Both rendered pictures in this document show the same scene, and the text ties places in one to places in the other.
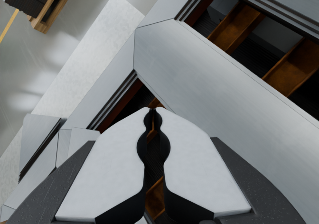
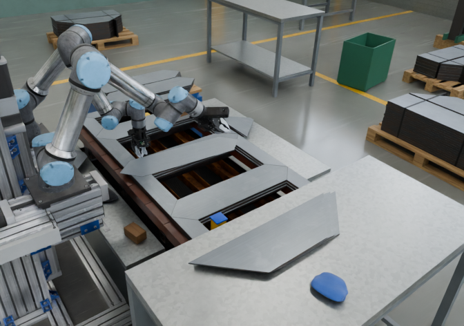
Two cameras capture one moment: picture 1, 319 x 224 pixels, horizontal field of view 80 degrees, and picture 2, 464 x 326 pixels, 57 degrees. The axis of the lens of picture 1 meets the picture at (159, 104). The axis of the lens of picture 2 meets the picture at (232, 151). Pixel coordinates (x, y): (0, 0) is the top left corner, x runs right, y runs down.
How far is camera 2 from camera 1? 1.88 m
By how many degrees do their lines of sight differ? 33
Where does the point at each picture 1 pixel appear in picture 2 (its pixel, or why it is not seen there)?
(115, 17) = (310, 166)
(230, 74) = (250, 192)
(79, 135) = (233, 141)
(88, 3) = not seen: hidden behind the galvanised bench
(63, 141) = (230, 135)
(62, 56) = (333, 155)
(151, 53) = (270, 170)
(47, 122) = (245, 130)
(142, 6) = not seen: hidden behind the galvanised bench
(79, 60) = (286, 148)
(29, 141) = (234, 121)
